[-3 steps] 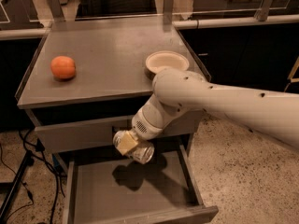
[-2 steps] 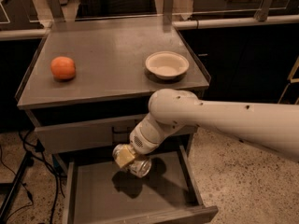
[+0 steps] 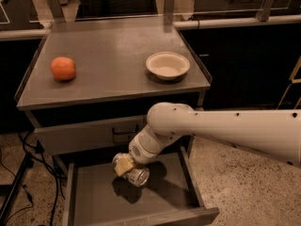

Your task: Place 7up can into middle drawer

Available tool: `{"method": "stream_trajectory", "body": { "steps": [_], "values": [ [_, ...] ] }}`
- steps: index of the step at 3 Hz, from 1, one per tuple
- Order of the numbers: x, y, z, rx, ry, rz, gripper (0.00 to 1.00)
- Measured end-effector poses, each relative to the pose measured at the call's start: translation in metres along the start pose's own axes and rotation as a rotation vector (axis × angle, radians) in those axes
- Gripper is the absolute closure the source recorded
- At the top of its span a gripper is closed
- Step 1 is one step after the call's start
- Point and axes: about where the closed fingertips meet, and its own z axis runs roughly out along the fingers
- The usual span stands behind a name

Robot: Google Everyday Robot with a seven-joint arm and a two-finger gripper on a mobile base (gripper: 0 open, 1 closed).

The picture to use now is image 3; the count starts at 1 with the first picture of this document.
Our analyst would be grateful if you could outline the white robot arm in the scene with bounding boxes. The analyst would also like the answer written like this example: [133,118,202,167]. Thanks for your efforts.
[113,103,301,176]

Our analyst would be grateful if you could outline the black tripod leg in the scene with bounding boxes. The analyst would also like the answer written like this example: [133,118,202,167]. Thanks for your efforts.
[0,153,32,226]

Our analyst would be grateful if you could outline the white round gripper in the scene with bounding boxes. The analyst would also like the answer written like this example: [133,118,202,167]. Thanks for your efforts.
[114,136,163,176]

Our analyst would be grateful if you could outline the grey metal drawer cabinet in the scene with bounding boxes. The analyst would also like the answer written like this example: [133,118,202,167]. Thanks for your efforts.
[14,15,220,226]

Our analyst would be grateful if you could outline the orange fruit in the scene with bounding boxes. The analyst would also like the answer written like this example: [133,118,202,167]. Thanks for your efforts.
[51,56,76,81]

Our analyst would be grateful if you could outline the white paper bowl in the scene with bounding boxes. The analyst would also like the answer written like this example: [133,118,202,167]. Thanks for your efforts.
[146,52,190,81]

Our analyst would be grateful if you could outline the closed top drawer with handle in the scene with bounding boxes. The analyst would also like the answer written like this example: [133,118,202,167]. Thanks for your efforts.
[35,115,147,154]

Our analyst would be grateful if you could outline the black floor cables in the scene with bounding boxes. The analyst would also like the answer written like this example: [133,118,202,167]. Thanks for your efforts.
[0,130,67,226]

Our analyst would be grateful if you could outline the open grey middle drawer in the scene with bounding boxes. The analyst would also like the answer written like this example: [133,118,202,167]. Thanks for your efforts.
[62,147,219,226]

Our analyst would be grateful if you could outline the white counter rail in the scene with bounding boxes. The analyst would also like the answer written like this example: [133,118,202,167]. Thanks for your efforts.
[0,15,301,41]

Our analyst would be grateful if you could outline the crushed 7up can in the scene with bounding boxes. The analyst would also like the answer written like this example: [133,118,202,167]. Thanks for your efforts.
[112,153,150,187]

